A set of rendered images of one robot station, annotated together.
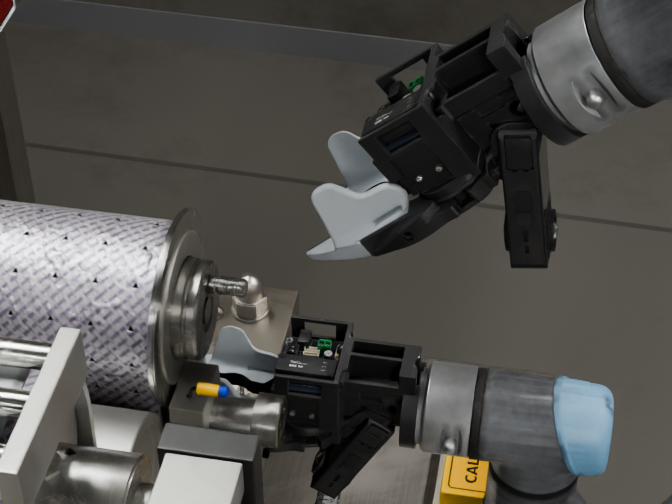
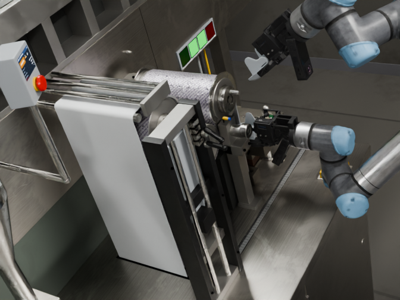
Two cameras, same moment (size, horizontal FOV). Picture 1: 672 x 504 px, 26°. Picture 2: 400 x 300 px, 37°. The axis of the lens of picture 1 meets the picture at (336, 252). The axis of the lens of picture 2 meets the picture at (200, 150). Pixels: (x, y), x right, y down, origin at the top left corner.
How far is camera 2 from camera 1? 72 cm
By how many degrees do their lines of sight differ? 23
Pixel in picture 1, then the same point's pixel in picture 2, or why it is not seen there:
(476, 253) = not seen: outside the picture
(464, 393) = (306, 128)
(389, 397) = (286, 130)
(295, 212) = (352, 126)
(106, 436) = not seen: hidden behind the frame
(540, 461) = (328, 149)
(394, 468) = (309, 167)
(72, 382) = (164, 91)
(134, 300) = (206, 93)
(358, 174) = not seen: hidden behind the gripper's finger
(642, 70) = (311, 17)
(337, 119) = (375, 94)
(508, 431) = (318, 139)
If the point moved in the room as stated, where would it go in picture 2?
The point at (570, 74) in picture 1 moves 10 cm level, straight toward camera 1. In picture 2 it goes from (296, 20) to (278, 42)
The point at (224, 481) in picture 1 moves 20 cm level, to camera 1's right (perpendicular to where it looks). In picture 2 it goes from (187, 108) to (278, 108)
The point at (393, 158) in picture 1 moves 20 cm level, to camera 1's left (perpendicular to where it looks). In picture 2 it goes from (260, 47) to (184, 50)
